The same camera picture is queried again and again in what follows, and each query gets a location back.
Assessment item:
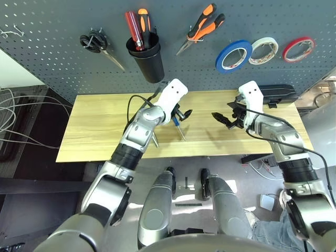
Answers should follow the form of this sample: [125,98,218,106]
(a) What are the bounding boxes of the black handled scissors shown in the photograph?
[79,30,126,71]

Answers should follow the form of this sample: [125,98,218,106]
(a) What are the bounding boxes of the grey perforated pegboard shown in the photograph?
[0,0,336,102]

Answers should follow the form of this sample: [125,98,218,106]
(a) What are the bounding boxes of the grey robot torso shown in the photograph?
[139,233,284,252]

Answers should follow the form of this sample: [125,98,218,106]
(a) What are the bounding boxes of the loose white floor wires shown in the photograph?
[249,160,284,182]

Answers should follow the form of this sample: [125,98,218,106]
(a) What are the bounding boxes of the red tape roll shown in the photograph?
[282,36,316,63]

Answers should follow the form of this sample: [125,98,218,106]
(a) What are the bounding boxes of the silver robot leg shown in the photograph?
[201,167,253,239]
[138,166,176,249]

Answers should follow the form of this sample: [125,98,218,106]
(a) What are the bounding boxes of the white floor box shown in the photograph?
[259,193,276,211]

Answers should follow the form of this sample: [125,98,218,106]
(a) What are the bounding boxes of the blue handled screwdriver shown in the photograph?
[172,117,187,142]

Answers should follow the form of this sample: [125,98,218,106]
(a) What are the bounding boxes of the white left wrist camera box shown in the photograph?
[153,78,189,125]

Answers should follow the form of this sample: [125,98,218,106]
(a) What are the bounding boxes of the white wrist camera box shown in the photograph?
[153,78,189,125]
[238,80,264,129]

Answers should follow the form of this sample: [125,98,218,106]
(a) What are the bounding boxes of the red handled screwdriver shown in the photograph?
[124,10,144,51]

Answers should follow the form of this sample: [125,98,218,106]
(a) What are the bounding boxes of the silver left robot leg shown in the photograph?
[138,166,176,249]

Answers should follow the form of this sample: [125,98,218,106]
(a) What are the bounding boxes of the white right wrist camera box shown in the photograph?
[238,80,264,129]

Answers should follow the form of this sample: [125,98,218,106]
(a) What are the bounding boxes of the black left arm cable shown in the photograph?
[127,82,170,127]

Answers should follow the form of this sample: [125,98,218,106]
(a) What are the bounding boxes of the dark side table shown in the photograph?
[0,85,87,179]

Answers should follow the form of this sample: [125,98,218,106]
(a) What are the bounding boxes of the black power strip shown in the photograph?
[241,153,275,165]

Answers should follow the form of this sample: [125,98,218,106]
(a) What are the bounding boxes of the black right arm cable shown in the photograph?
[236,104,336,208]

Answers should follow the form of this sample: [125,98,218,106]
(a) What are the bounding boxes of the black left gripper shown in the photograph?
[170,104,194,123]

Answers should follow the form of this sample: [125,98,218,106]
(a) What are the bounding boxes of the blue tape roll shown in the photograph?
[215,39,253,74]

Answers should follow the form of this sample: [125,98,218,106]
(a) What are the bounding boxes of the black plastic holder cup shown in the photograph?
[125,31,165,84]

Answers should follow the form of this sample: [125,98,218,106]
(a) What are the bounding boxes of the blue jeans leg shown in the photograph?
[251,209,316,252]

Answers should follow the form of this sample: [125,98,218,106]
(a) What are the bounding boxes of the white tape roll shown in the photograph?
[248,37,279,66]

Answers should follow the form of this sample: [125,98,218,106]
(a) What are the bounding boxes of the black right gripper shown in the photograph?
[211,101,247,131]

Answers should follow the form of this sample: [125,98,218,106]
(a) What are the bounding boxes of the silver right robot leg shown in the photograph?
[201,167,253,239]

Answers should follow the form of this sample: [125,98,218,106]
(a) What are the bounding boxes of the grey cable bundle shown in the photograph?
[0,88,71,150]

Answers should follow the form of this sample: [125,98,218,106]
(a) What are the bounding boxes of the black plastic tool case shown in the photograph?
[258,84,300,109]

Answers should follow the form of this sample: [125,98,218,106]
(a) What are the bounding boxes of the orange black needle-nose pliers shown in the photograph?
[175,3,226,56]

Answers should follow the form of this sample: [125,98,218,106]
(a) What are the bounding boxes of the white sneaker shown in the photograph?
[244,208,259,229]
[278,188,292,208]

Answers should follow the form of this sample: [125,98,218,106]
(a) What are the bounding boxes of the bent steel wire hook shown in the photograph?
[0,24,25,39]

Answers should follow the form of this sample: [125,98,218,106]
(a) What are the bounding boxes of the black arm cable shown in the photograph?
[236,104,336,208]
[127,82,170,127]

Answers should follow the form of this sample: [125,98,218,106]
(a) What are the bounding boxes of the orange black handled screwdriver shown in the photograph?
[137,8,152,49]

